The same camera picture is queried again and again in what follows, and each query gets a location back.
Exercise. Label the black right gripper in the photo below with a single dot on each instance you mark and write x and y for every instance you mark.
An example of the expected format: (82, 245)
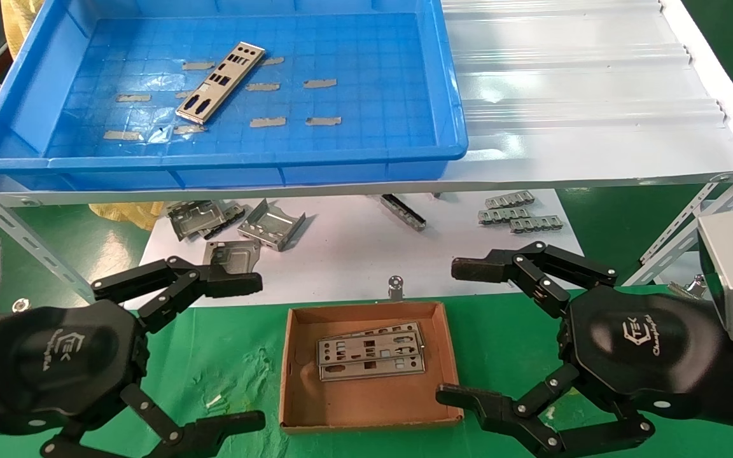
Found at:
(640, 350)

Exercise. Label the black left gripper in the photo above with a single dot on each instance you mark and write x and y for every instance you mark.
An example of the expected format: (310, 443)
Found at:
(55, 362)

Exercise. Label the grey slotted shield plate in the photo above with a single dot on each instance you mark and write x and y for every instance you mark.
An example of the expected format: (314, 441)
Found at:
(373, 373)
(366, 343)

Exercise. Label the silver slotted shield plate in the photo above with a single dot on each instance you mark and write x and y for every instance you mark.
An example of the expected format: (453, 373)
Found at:
(220, 83)

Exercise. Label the brown cardboard box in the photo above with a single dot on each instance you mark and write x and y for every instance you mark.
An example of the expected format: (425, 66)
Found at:
(366, 401)

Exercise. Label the blue plastic tray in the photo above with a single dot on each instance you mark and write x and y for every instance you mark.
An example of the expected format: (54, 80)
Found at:
(373, 146)

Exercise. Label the green table cloth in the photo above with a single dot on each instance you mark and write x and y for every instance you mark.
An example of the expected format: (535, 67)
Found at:
(233, 356)

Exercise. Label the small white scrap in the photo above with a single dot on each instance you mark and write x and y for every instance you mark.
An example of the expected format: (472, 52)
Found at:
(214, 401)

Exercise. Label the small metal connector strip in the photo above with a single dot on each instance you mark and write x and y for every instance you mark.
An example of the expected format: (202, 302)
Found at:
(535, 224)
(503, 214)
(509, 200)

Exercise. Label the yellow plastic bag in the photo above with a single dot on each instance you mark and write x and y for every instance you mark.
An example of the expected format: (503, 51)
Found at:
(128, 214)

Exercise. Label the long slotted metal strip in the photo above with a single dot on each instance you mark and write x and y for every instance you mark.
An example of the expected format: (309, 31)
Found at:
(403, 211)

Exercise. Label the white board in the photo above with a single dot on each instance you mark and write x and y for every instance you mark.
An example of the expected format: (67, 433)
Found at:
(354, 254)

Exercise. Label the perforated steel shelf brace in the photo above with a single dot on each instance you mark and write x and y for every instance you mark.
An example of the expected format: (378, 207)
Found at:
(678, 232)
(16, 230)

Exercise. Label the white metal shelf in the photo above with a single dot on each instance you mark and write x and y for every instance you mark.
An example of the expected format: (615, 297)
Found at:
(595, 108)

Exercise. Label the yellow woven sack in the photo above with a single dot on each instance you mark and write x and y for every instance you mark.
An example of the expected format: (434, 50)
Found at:
(20, 19)

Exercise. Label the flat metal bracket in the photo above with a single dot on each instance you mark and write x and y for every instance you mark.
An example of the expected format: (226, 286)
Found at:
(231, 254)

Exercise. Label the small metal screw post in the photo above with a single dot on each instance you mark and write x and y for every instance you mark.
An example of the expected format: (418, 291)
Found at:
(396, 286)

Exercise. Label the large folded metal bracket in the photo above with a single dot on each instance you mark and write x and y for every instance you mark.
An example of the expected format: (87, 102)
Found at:
(195, 216)

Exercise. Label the dark metal bracket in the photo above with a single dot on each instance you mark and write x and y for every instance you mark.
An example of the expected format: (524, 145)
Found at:
(236, 213)

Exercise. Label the flanged metal bracket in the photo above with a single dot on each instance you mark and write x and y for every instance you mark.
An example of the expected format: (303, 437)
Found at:
(271, 224)

